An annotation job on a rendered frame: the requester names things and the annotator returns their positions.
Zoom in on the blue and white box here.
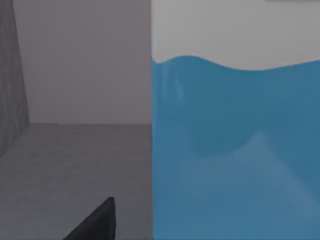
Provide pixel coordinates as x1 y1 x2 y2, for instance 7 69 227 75
150 0 320 240

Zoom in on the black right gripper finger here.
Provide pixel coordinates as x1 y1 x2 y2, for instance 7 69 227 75
62 196 117 240

